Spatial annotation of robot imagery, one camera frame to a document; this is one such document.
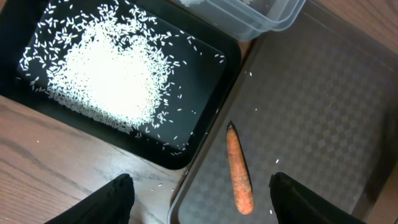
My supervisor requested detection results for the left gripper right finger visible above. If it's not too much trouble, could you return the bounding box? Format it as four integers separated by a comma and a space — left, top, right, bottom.
269, 172, 364, 224

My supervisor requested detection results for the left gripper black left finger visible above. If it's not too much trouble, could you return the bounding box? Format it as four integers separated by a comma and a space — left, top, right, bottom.
45, 174, 135, 224

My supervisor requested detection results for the orange carrot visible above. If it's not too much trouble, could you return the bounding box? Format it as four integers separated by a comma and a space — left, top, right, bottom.
226, 122, 254, 215

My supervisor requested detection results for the clear plastic waste bin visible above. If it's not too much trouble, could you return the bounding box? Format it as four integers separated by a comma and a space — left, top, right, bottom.
174, 0, 305, 42

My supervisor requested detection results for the brown serving tray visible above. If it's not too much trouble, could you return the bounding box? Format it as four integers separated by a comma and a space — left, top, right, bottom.
167, 1, 397, 223

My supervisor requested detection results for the black rectangular tray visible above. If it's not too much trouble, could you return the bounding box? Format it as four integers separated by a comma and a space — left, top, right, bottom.
1, 0, 241, 170

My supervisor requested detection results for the pile of white rice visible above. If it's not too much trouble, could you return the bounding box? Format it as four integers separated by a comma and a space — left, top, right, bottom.
17, 0, 226, 156

